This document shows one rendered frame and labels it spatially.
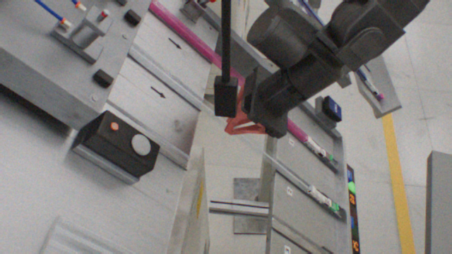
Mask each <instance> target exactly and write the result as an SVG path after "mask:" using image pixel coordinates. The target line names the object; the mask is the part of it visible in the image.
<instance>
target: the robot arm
mask: <svg viewBox="0 0 452 254"><path fill-rule="evenodd" d="M430 1H431V0H343V1H342V2H341V3H340V4H339V5H338V6H337V7H336V8H335V10H334V11H333V13H332V16H331V20H330V21H329V22H328V23H327V24H326V25H325V26H324V27H322V26H321V25H320V24H319V23H318V22H317V21H316V20H315V19H314V18H312V17H311V16H309V15H308V14H306V13H305V12H304V11H303V10H302V9H300V8H299V7H297V6H296V5H295V4H293V1H290V0H277V1H276V3H275V4H274V5H273V6H271V7H269V8H267V9H266V10H265V11H264V12H262V13H261V14H260V16H259V17H258V18H257V19H256V20H255V21H254V23H253V24H252V26H251V27H250V29H249V31H248V33H247V36H246V41H247V42H248V43H249V44H250V45H251V46H253V47H254V48H255V49H257V50H258V51H259V52H261V53H262V55H264V56H265V57H266V58H267V59H269V60H270V61H271V62H273V63H274V64H275V65H276V66H277V67H278V68H279V69H278V70H277V71H276V72H274V73H271V72H270V71H268V70H267V69H265V68H264V67H263V66H262V65H260V64H259V65H258V66H256V67H255V68H254V69H252V71H253V72H252V73H251V74H249V75H248V76H247V77H246V78H245V83H243V84H242V86H241V88H240V90H239V93H238V95H237V114H236V117H235V118H229V117H228V118H229V119H230V120H229V121H228V123H227V125H226V127H225V129H224V132H226V133H228V134H229V135H238V134H245V133H255V134H267V135H269V136H270V137H272V138H277V139H280V138H281V137H283V136H285V135H286V134H287V113H288V112H289V111H290V110H292V109H294V108H295V107H297V106H298V105H300V104H301V103H303V102H305V101H307V100H308V99H309V98H311V97H313V96H314V95H316V94H317V93H319V92H320V91H322V90H324V89H326V88H327V87H328V86H330V85H332V84H334V83H335V82H337V81H338V80H340V79H341V78H342V77H343V66H344V65H346V66H347V67H348V68H350V69H351V70H352V71H353V72H355V71H356V70H357V69H358V68H359V67H360V66H362V65H363V64H367V63H369V62H370V61H371V60H373V59H376V58H377V57H379V56H381V55H382V54H383V53H384V52H385V51H386V50H387V49H388V48H389V47H390V46H391V45H393V44H394V43H395V42H396V41H398V40H399V39H400V38H401V37H402V36H403V35H404V34H405V33H406V31H405V30H404V29H403V28H405V27H406V26H407V25H408V24H409V23H411V22H412V21H413V20H414V18H416V17H418V15H419V14H421V12H423V10H424V9H425V8H426V6H427V4H428V3H429V2H430ZM249 122H253V123H255V124H254V125H250V126H244V127H240V128H234V126H235V125H236V124H237V125H238V126H240V125H242V124H246V123H249Z"/></svg>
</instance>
